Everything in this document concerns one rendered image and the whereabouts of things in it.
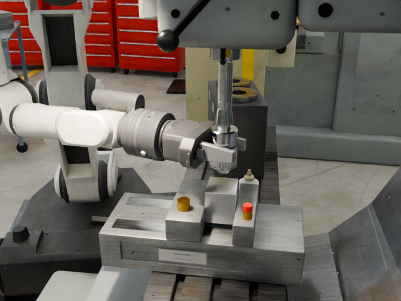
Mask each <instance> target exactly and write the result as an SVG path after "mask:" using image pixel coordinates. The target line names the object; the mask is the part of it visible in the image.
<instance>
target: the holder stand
mask: <svg viewBox="0 0 401 301"><path fill-rule="evenodd" d="M217 91H218V79H217V80H216V81H208V120H209V121H215V116H216V112H217ZM232 112H233V122H234V123H233V124H232V125H234V126H236V127H237V128H238V137H241V138H243V139H246V149H245V150H244V151H238V152H237V166H236V167H235V168H234V169H232V170H230V171H229V172H228V173H226V174H220V173H218V172H217V171H216V170H215V169H213V172H214V177H225V178H234V179H242V178H244V176H245V175H246V174H247V172H248V170H249V169H250V170H251V173H252V175H253V176H254V178H255V179H257V178H263V177H264V164H265V153H266V134H267V114H268V105H267V103H266V102H265V100H264V99H263V97H262V95H261V93H260V92H259V90H258V88H257V87H256V85H255V84H254V82H253V80H249V79H247V78H243V77H238V76H233V91H232Z"/></svg>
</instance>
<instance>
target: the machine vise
mask: <svg viewBox="0 0 401 301"><path fill-rule="evenodd" d="M258 188H259V185H255V184H247V183H241V184H240V188H239V194H238V198H237V204H236V210H235V216H234V220H233V224H232V225H227V224H220V223H207V222H206V223H205V227H204V230H203V234H202V238H201V241H200V242H193V241H180V240H174V239H166V237H165V219H166V216H167V214H168V212H169V209H170V207H171V205H172V202H173V200H174V198H175V197H174V196H164V195H150V194H142V193H128V192H125V193H124V194H123V196H122V198H121V199H120V201H119V202H118V204H117V205H116V207H115V209H114V210H113V211H112V213H111V215H110V216H109V218H108V219H107V221H106V223H105V224H104V226H103V227H102V229H101V231H100V232H99V234H98V235H99V242H100V253H101V264H102V265H103V266H111V267H118V268H129V269H139V270H146V271H157V272H168V273H174V274H185V275H196V276H202V277H213V278H224V279H230V280H241V281H252V282H263V283H269V284H280V285H291V286H298V287H300V286H301V285H302V279H303V268H304V258H305V247H304V227H303V209H302V207H296V206H288V205H274V204H259V203H258ZM246 202H249V203H251V204H252V205H253V209H252V219H251V220H244V219H243V218H242V216H243V204H244V203H246Z"/></svg>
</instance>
